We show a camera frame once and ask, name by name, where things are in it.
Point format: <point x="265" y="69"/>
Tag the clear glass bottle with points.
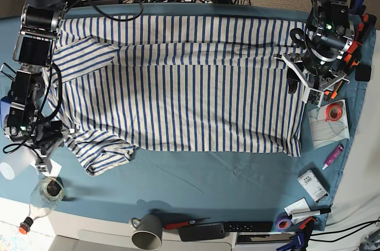
<point x="44" y="199"/>

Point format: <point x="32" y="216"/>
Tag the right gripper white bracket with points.
<point x="45" y="140"/>

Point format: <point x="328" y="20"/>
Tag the white boxed hard drive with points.
<point x="312" y="186"/>

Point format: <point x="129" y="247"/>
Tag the blue spring clamp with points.
<point x="357" y="7"/>
<point x="301" y="238"/>

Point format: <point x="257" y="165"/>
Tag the black smartphone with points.
<point x="202" y="232"/>

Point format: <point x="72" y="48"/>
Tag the orange black bar clamp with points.
<point x="353" y="56"/>

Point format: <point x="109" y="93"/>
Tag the purple tape roll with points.
<point x="283" y="223"/>

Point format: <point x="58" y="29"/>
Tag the black marker pen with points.
<point x="314" y="213"/>

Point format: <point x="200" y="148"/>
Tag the blue white striped T-shirt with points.
<point x="174" y="83"/>

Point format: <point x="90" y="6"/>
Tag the blue spring clamp bottom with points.
<point x="301" y="238"/>

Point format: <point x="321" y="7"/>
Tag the leaf pattern paper card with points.
<point x="325" y="133"/>

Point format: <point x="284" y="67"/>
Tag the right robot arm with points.
<point x="28" y="110"/>

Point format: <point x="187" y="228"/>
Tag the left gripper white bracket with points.
<point x="303" y="73"/>

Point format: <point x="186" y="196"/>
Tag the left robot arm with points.
<point x="326" y="37"/>

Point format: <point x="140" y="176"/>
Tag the red handled screwdriver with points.
<point x="173" y="226"/>

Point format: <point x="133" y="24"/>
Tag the blue box with knob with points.
<point x="5" y="107"/>

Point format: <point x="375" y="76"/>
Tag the silver allen key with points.
<point x="8" y="71"/>

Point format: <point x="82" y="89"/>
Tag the blue spring clamp top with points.
<point x="357" y="7"/>

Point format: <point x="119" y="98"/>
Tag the black remote control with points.
<point x="248" y="226"/>

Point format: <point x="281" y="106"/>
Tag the white paper tag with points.
<point x="297" y="207"/>

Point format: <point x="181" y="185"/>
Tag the clear plastic cup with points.
<point x="13" y="164"/>

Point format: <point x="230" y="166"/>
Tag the black square foam pad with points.
<point x="363" y="73"/>

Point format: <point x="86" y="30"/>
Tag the red tape roll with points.
<point x="333" y="112"/>

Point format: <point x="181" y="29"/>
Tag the grey ceramic mug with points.
<point x="147" y="233"/>

